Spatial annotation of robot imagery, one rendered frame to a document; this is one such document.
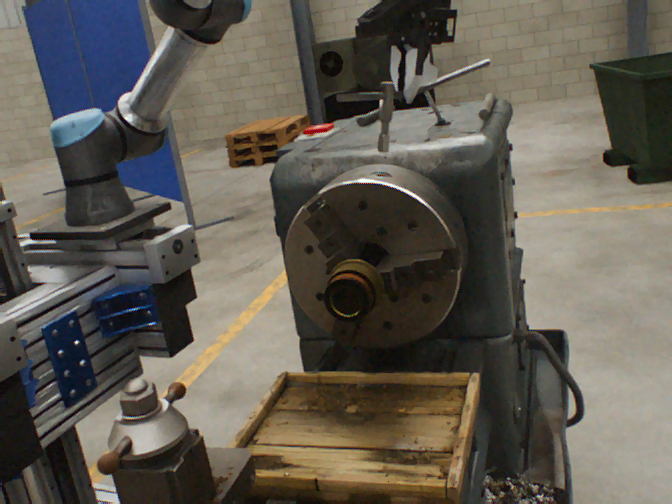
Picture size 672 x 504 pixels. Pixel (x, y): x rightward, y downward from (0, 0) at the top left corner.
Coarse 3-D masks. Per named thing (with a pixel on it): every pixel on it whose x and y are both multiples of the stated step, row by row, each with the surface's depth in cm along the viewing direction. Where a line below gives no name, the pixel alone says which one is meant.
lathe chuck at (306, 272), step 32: (320, 192) 119; (352, 192) 117; (384, 192) 115; (416, 192) 115; (352, 224) 119; (384, 224) 117; (416, 224) 116; (448, 224) 116; (288, 256) 124; (320, 256) 123; (320, 288) 125; (416, 288) 119; (448, 288) 118; (320, 320) 127; (384, 320) 123; (416, 320) 121
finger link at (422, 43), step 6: (420, 30) 109; (426, 30) 109; (420, 36) 110; (426, 36) 110; (414, 42) 111; (420, 42) 110; (426, 42) 110; (414, 48) 112; (420, 48) 110; (426, 48) 110; (420, 54) 110; (426, 54) 111; (420, 60) 111; (420, 66) 111; (420, 72) 112
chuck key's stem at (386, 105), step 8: (384, 88) 113; (392, 88) 113; (392, 96) 114; (384, 104) 114; (392, 104) 114; (384, 112) 114; (392, 112) 115; (384, 120) 115; (384, 128) 116; (384, 136) 116; (384, 144) 116
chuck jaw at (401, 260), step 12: (420, 252) 117; (432, 252) 116; (444, 252) 116; (384, 264) 115; (396, 264) 113; (408, 264) 112; (420, 264) 113; (432, 264) 113; (444, 264) 115; (456, 264) 117; (384, 276) 112; (396, 276) 113; (408, 276) 113; (420, 276) 114; (432, 276) 113; (444, 276) 114; (384, 288) 112; (396, 288) 113
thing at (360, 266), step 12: (348, 264) 111; (360, 264) 111; (336, 276) 109; (348, 276) 107; (360, 276) 109; (372, 276) 110; (336, 288) 114; (348, 288) 117; (360, 288) 106; (372, 288) 109; (324, 300) 109; (336, 300) 113; (348, 300) 114; (360, 300) 115; (372, 300) 109; (336, 312) 109; (348, 312) 111; (360, 312) 108
